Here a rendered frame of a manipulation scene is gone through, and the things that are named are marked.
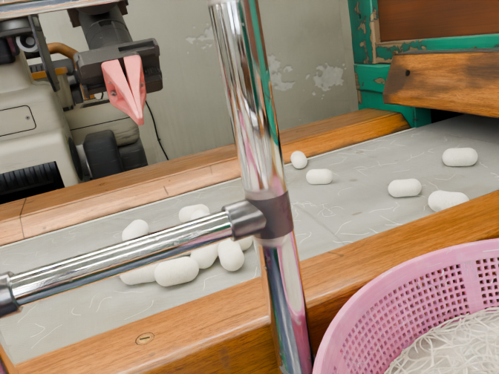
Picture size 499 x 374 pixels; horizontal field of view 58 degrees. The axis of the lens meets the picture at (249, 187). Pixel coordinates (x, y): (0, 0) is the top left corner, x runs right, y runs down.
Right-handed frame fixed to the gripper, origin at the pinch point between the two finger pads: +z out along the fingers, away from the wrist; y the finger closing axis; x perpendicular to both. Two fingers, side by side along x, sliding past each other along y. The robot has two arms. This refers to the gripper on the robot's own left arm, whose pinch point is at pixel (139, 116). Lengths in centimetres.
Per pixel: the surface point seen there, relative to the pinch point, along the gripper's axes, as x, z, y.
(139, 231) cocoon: 2.1, 13.6, -4.0
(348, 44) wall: 122, -125, 140
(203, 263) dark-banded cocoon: -4.3, 22.0, 0.0
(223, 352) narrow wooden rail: -13.1, 31.4, -2.1
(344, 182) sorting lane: 3.0, 15.3, 20.5
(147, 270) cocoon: -4.2, 20.9, -4.6
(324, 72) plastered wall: 136, -122, 127
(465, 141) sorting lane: 4.0, 14.6, 40.3
